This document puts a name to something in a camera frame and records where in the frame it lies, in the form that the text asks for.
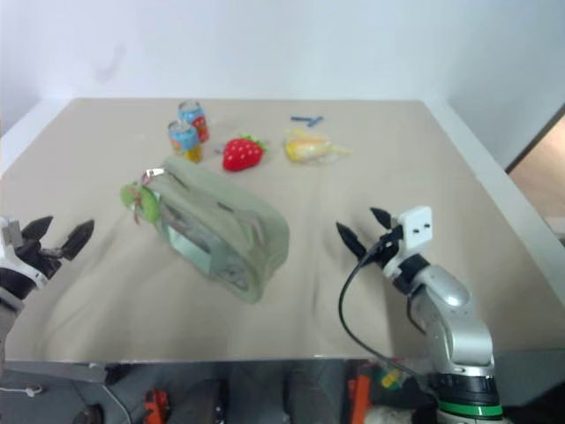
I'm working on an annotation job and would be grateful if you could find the blue and orange drink can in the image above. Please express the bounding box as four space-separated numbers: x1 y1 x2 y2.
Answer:
167 120 205 164

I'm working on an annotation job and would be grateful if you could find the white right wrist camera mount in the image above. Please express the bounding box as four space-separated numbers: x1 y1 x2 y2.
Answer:
380 204 434 281

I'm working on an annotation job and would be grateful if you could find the thin white cable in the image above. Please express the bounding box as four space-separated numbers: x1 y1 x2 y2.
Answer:
0 382 44 396

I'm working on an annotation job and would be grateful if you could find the yellow corn toy in wrapper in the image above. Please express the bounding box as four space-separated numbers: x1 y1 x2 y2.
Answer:
282 128 355 168

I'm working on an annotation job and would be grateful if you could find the blue and red drink can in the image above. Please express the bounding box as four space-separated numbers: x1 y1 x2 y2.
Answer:
177 101 211 144

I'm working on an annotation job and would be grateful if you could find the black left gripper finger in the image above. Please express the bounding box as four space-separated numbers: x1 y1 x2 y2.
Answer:
58 218 96 262
20 215 55 245

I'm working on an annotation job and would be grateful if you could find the orange and black object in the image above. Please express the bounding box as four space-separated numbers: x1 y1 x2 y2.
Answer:
142 388 172 424
347 374 373 421

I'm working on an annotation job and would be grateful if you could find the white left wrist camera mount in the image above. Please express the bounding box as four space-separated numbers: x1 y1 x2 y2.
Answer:
0 215 49 291

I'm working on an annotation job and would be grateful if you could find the red strawberry plush toy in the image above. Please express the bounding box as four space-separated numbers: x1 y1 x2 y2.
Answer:
221 132 271 173

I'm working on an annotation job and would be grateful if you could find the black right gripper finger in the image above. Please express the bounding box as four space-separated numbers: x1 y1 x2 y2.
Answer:
369 207 395 231
335 221 369 261

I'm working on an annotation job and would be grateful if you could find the green plush toy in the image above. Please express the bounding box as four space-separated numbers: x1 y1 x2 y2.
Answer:
119 182 162 227

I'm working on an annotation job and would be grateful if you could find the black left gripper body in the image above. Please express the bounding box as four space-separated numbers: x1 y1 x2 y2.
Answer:
14 236 64 280

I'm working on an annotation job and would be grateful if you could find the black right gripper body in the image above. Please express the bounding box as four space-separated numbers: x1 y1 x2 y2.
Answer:
364 223 405 269

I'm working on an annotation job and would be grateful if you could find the brown wooden door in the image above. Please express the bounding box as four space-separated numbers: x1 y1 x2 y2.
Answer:
504 102 565 174

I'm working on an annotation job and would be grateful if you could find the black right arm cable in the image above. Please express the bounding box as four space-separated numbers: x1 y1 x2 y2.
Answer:
337 238 427 379

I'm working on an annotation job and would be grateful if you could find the yellow green small object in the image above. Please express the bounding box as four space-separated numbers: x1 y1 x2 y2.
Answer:
380 367 403 390

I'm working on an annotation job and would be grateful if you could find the beige tablecloth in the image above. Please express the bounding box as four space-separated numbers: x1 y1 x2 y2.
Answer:
0 97 565 362

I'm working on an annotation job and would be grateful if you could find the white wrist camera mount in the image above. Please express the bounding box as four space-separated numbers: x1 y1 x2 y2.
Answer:
380 204 434 281
0 215 49 291

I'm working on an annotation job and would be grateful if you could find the light green zip pouch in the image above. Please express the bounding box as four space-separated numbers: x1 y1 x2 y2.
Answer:
119 155 291 306

